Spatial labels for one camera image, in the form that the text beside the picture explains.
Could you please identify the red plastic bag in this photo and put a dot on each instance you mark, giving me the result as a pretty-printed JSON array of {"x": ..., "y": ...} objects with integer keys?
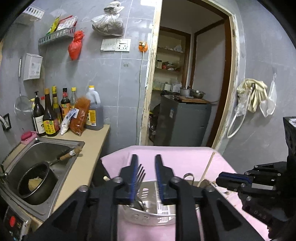
[{"x": 74, "y": 49}]

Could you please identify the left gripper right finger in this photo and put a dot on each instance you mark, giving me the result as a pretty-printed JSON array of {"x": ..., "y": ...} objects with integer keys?
[{"x": 167, "y": 194}]

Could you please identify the grey wall spice rack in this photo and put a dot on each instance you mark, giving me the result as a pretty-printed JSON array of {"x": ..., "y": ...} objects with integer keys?
[{"x": 57, "y": 35}]

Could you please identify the orange spice bag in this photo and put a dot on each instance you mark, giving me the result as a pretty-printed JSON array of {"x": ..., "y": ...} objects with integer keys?
[{"x": 78, "y": 120}]

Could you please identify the pink sponge brush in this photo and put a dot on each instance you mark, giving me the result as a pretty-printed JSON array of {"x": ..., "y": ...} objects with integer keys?
[{"x": 27, "y": 137}]

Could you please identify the dark soy sauce bottle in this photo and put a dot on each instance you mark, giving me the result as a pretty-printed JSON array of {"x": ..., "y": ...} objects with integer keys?
[{"x": 50, "y": 120}]

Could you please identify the grey cabinet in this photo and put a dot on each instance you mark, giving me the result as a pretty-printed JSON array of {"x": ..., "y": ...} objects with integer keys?
[{"x": 181, "y": 124}]

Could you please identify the black pot in sink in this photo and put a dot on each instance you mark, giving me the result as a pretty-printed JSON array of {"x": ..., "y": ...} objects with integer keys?
[{"x": 37, "y": 184}]

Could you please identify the steel sink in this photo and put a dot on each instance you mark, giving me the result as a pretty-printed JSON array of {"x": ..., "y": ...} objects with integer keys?
[{"x": 39, "y": 150}]

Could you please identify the large dark vinegar jug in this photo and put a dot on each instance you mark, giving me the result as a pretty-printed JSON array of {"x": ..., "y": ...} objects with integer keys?
[{"x": 94, "y": 120}]

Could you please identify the steel fork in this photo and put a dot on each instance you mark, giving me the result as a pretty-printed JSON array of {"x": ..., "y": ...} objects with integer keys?
[{"x": 138, "y": 203}]

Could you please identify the white wall socket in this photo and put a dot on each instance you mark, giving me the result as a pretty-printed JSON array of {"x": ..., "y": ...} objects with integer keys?
[{"x": 115, "y": 45}]

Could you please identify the clear plastic bag on hook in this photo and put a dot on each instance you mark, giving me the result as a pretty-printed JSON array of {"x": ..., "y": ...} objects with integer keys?
[{"x": 267, "y": 106}]

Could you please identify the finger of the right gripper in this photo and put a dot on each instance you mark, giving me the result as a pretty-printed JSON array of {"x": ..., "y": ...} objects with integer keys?
[{"x": 232, "y": 181}]

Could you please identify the hanging bag of dried goods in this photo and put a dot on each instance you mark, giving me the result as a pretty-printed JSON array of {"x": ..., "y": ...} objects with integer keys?
[{"x": 110, "y": 23}]

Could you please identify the right hand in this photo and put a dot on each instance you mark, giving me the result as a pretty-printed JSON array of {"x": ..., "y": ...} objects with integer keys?
[{"x": 284, "y": 232}]

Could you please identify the white perforated utensil holder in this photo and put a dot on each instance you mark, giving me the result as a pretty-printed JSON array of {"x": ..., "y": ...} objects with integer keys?
[{"x": 154, "y": 213}]

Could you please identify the pink floral table mat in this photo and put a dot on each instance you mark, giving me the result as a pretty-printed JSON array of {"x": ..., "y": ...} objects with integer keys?
[{"x": 181, "y": 159}]

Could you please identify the wire mesh strainer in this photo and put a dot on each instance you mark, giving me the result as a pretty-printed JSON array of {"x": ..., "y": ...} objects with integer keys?
[{"x": 22, "y": 106}]

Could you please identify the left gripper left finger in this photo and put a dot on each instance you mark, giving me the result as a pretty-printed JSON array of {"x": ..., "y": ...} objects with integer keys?
[{"x": 126, "y": 192}]

